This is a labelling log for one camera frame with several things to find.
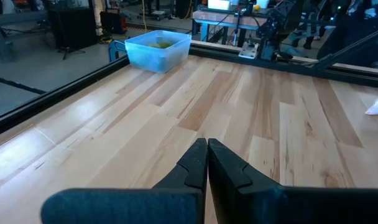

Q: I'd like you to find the silver mounting plate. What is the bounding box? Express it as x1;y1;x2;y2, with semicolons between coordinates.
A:
237;42;260;60

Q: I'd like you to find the workbench with grey legs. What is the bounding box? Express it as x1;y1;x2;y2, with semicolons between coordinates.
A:
191;9;270;41

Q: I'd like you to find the red equipment case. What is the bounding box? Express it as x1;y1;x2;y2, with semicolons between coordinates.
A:
100;11;128;34

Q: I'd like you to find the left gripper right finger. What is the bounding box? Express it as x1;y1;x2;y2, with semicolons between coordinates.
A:
208;138;378;224

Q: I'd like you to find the black cabinet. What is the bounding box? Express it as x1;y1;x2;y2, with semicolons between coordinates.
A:
47;6;98;50

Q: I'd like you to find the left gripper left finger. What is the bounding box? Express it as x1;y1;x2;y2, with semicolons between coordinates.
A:
40;138;208;224

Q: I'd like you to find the clear plastic bin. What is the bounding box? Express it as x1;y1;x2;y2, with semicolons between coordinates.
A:
124;29;192;74

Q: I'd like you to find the black clamp handle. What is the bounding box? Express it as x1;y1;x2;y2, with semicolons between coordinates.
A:
107;39;128;63

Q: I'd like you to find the yellow floor cable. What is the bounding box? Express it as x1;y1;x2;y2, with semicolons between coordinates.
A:
141;0;147;32

